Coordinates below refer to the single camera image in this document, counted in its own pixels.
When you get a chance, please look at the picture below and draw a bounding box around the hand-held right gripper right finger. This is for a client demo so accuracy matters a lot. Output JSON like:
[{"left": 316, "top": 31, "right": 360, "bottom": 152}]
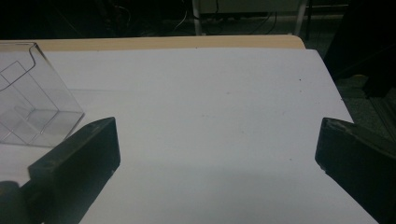
[{"left": 315, "top": 117, "right": 396, "bottom": 224}]

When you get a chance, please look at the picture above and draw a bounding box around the white table sheet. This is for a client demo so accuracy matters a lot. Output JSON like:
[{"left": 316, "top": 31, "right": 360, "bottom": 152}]
[{"left": 0, "top": 47, "right": 379, "bottom": 224}]

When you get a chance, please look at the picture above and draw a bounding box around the white cable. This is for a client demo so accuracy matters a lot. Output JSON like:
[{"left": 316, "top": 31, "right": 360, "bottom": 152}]
[{"left": 173, "top": 8, "right": 190, "bottom": 32}]

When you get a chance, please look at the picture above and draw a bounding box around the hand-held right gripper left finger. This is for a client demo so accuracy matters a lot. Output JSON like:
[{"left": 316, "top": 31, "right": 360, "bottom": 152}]
[{"left": 27, "top": 117, "right": 121, "bottom": 224}]

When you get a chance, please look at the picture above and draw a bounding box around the black curtain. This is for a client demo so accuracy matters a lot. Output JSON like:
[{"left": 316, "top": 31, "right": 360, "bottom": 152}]
[{"left": 323, "top": 0, "right": 396, "bottom": 98}]

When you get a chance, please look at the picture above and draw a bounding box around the clear acrylic pen holder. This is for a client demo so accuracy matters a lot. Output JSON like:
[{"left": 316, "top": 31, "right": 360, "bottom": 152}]
[{"left": 0, "top": 42, "right": 85, "bottom": 147}]

